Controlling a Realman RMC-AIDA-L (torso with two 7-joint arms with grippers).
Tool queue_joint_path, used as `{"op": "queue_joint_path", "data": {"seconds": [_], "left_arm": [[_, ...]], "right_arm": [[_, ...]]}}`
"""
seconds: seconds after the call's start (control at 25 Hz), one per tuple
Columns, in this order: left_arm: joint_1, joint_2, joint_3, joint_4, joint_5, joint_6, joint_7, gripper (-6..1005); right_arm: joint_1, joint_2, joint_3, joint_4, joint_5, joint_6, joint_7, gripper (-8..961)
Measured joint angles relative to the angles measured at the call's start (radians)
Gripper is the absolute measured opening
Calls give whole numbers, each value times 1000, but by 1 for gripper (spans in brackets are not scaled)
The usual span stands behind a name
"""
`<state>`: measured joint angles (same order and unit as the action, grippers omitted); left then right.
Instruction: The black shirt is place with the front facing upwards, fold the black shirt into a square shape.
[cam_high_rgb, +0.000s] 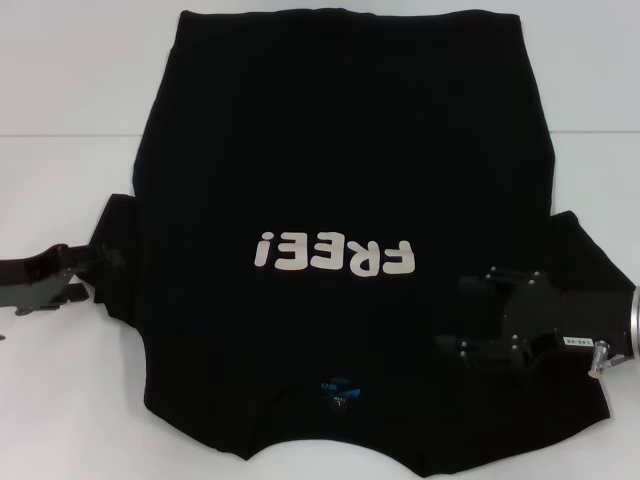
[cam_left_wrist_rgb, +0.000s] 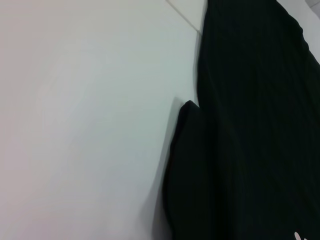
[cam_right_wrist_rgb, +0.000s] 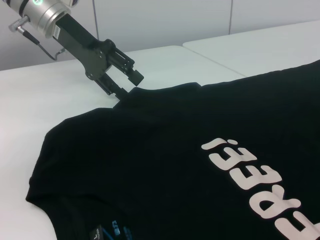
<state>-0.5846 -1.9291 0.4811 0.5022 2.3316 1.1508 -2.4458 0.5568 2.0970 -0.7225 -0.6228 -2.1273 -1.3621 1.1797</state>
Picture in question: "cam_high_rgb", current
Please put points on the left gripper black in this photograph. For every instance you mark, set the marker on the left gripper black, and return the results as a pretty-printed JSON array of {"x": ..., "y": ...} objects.
[{"x": 35, "y": 280}]

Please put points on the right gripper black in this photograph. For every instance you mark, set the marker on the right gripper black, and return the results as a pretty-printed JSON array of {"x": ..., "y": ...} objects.
[{"x": 575, "y": 317}]

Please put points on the black shirt with FREE print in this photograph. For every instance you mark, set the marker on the black shirt with FREE print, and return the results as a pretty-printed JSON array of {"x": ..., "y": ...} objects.
[{"x": 340, "y": 150}]

